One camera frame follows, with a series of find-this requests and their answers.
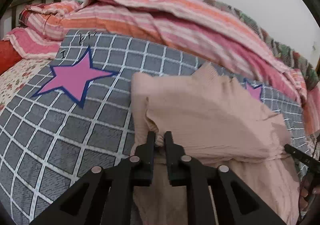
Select floral bed sheet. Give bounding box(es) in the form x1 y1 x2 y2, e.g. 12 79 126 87
0 59 52 113

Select red embroidered pillow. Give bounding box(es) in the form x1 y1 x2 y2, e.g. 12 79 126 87
0 40 22 75

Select grey checked star blanket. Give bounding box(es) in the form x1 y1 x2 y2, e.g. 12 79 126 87
0 28 313 225

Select dark wooden headboard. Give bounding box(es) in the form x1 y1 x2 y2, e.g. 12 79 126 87
1 0 61 38

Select pink orange striped quilt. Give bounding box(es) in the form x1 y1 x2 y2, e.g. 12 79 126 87
4 0 319 134

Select pink knit sweater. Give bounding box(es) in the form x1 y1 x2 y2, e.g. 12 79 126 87
131 63 299 224

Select patchwork floral quilt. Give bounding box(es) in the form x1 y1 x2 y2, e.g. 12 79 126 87
199 0 320 91

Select person's hand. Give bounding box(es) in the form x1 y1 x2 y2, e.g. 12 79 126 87
299 185 320 211

